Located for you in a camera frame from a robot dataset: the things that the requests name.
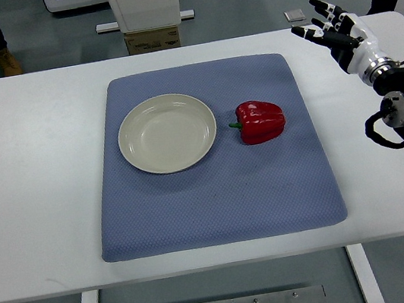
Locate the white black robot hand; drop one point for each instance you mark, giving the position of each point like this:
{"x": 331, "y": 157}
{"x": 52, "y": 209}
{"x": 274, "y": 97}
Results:
{"x": 351, "y": 42}

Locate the red bell pepper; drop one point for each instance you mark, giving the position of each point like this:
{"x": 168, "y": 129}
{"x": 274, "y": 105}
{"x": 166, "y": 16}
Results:
{"x": 258, "y": 121}

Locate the cream round plate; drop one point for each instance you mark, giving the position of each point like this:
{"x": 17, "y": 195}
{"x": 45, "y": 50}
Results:
{"x": 167, "y": 133}

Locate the small grey floor tile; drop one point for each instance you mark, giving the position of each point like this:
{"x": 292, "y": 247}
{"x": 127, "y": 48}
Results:
{"x": 295, "y": 15}

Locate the blue quilted mat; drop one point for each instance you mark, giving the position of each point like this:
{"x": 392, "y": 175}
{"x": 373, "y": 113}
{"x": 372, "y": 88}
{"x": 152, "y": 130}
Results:
{"x": 236, "y": 192}

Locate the cardboard box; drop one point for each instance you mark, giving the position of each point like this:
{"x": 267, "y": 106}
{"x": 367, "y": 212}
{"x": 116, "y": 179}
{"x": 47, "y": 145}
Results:
{"x": 152, "y": 40}

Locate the right white table leg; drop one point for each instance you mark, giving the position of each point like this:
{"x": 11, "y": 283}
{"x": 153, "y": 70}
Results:
{"x": 364, "y": 274}

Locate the white pedestal column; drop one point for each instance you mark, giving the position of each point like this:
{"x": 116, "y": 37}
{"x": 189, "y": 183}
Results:
{"x": 140, "y": 15}

